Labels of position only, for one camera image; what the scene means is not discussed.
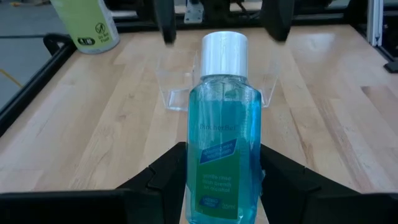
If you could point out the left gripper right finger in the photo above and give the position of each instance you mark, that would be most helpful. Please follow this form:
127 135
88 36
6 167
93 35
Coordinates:
311 208

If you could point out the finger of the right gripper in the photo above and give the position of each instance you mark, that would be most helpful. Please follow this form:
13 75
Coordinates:
166 18
276 18

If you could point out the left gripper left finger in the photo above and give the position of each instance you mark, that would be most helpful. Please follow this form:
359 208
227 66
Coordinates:
93 208

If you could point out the blue mouthwash bottle silver cap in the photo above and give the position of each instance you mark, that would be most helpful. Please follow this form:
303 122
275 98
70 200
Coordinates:
224 124

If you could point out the clear acrylic organizer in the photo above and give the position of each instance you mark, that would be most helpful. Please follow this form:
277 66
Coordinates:
174 90

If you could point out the green white wipes canister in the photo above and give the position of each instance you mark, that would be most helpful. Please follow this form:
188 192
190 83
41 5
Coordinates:
87 25

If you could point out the silver aluminium extrusion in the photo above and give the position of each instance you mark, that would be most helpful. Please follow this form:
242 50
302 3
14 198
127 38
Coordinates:
374 21

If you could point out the silver metal bracket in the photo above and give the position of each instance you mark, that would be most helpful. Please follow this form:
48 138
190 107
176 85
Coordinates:
193 12

